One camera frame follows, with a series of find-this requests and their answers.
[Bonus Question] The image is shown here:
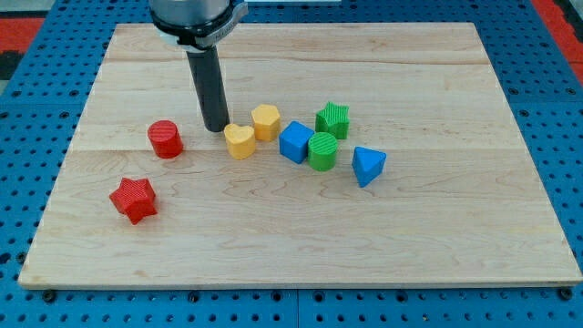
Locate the blue triangle block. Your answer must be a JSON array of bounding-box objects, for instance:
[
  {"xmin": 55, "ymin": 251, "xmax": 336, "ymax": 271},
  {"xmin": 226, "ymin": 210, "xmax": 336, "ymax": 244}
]
[{"xmin": 352, "ymin": 147, "xmax": 387, "ymax": 188}]

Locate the green star block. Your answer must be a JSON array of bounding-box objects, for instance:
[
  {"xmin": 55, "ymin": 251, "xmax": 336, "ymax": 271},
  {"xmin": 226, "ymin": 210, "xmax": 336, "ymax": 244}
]
[{"xmin": 315, "ymin": 102, "xmax": 350, "ymax": 139}]

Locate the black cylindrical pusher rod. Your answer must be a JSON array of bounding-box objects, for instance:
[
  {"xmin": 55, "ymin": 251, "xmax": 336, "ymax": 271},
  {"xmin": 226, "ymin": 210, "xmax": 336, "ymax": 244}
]
[{"xmin": 187, "ymin": 46, "xmax": 230, "ymax": 132}]

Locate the green cylinder block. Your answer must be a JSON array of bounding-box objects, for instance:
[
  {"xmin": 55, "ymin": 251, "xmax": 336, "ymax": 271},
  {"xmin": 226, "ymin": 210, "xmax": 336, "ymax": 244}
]
[{"xmin": 308, "ymin": 132, "xmax": 338, "ymax": 171}]

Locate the yellow heart block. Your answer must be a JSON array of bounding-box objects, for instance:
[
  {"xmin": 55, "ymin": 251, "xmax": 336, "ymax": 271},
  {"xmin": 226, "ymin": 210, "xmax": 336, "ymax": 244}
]
[{"xmin": 224, "ymin": 124, "xmax": 256, "ymax": 159}]

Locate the light wooden board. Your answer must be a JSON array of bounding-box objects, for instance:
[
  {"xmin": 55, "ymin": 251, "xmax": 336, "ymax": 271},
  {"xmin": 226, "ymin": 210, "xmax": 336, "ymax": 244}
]
[{"xmin": 18, "ymin": 23, "xmax": 582, "ymax": 290}]

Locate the red cylinder block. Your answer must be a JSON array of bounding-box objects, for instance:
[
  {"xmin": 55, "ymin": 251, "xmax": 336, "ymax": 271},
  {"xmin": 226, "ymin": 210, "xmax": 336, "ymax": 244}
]
[{"xmin": 147, "ymin": 120, "xmax": 183, "ymax": 159}]

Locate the yellow hexagon block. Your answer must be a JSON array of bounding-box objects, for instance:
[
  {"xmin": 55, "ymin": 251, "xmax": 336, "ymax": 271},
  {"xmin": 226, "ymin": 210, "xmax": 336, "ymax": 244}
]
[{"xmin": 251, "ymin": 104, "xmax": 281, "ymax": 141}]

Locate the red star block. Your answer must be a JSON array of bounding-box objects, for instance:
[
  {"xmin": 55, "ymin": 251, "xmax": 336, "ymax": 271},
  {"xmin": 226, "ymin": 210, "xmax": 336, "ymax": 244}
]
[{"xmin": 109, "ymin": 178, "xmax": 158, "ymax": 225}]

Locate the blue cube block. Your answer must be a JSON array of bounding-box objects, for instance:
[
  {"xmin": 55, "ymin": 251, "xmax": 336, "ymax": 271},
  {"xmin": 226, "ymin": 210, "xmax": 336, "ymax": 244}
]
[{"xmin": 279, "ymin": 120, "xmax": 314, "ymax": 164}]

